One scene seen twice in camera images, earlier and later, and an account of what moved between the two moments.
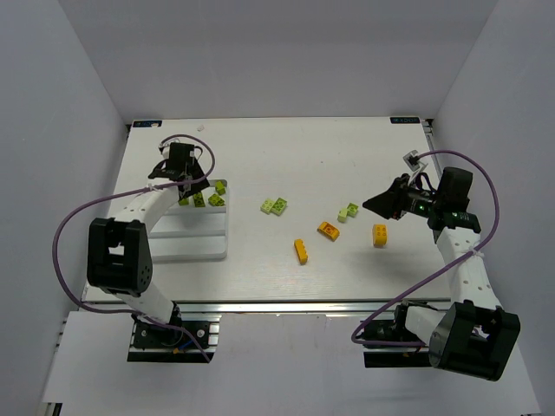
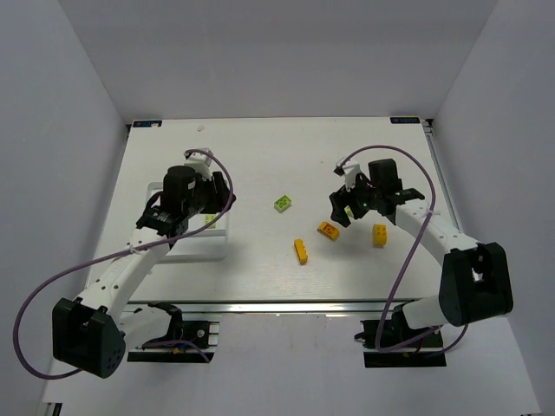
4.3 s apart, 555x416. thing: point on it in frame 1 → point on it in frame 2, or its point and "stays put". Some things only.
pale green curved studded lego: [266, 205] → [210, 217]
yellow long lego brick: [301, 250] stays put
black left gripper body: [177, 173] → [218, 191]
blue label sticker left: [147, 124] stays put
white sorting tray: [187, 233] stays put
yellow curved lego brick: [380, 236] stays put
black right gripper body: [401, 199] → [351, 201]
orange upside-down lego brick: [329, 230] stays put
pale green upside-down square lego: [352, 210] stays put
